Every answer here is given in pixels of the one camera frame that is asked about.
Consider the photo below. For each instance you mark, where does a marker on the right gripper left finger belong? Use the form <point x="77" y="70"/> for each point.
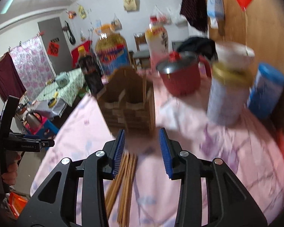
<point x="54" y="202"/>

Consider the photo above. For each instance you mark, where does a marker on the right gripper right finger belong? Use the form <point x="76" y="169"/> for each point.
<point x="229" y="202"/>

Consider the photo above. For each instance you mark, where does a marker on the person's left hand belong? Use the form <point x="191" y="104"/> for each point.
<point x="10" y="176"/>

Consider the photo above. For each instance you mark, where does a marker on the blue plastic stool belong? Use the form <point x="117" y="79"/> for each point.
<point x="46" y="130"/>

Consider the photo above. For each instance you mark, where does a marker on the steel electric kettle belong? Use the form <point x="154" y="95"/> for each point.
<point x="33" y="119"/>

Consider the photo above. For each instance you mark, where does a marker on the pink floral tablecloth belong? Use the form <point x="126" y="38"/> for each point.
<point x="248" y="149"/>

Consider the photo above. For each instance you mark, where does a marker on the yellow small frying pan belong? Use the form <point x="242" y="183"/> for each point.
<point x="53" y="101"/>

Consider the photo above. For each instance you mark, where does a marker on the dark red hanging cloth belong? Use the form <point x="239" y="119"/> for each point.
<point x="10" y="82"/>

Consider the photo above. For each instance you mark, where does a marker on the brown wooden chopstick holder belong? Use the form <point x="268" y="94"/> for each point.
<point x="127" y="102"/>

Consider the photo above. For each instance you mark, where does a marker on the green cloth side table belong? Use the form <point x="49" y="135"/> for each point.
<point x="65" y="98"/>

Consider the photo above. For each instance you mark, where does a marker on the white rice cooker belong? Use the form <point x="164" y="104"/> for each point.
<point x="62" y="79"/>

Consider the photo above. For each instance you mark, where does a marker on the pink floral hanging curtain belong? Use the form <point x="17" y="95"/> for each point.
<point x="32" y="66"/>

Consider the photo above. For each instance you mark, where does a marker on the dark soy sauce bottle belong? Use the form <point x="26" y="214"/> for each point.
<point x="91" y="71"/>

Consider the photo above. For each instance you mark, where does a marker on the small red door poster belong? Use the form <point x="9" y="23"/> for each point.
<point x="53" y="49"/>

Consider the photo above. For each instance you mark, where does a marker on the blue lidded canister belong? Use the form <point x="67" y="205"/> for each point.
<point x="266" y="91"/>

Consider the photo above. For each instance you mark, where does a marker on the large cooking oil jug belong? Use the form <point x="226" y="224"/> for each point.
<point x="111" y="49"/>

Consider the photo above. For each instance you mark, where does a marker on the white milk powder can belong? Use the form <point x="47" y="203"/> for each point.
<point x="229" y="92"/>

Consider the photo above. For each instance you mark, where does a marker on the wooden chair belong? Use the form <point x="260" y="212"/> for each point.
<point x="142" y="55"/>

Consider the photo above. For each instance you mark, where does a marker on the red electric cooking pot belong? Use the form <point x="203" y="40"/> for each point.
<point x="180" y="72"/>

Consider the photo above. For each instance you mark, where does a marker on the white pink plastic bottle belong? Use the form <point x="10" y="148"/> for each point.
<point x="157" y="41"/>

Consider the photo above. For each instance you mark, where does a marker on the white ceramic bowl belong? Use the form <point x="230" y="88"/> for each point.
<point x="234" y="56"/>

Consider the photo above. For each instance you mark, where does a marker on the beige tote bag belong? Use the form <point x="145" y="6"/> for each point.
<point x="130" y="5"/>

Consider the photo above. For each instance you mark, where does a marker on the black dotted hanging cloth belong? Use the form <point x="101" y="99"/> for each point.
<point x="195" y="12"/>

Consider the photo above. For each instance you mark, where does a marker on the blue white hanging bag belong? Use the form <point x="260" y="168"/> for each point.
<point x="215" y="12"/>

